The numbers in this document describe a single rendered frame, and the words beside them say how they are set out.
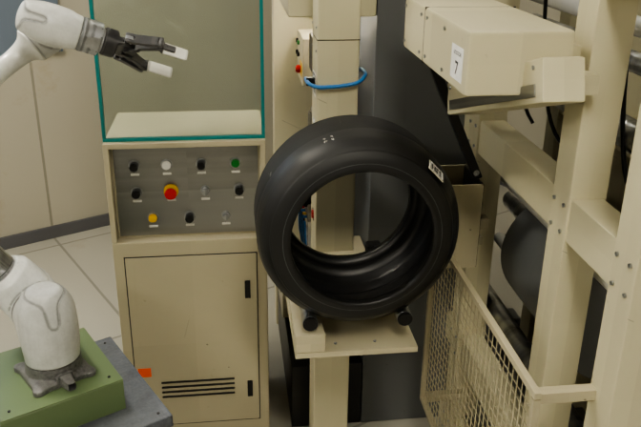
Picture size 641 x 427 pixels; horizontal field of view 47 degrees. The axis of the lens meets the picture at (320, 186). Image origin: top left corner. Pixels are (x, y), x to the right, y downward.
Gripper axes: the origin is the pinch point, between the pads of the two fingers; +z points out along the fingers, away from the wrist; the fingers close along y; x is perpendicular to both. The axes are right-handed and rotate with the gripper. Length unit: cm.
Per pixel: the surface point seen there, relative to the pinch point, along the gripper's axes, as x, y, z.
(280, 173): -27.5, 12.0, 30.4
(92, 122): 71, -271, 21
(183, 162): -9, -56, 23
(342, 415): -87, -61, 99
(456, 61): -6, 60, 50
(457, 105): 2, 26, 77
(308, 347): -70, -10, 56
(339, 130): -13.6, 19.6, 42.6
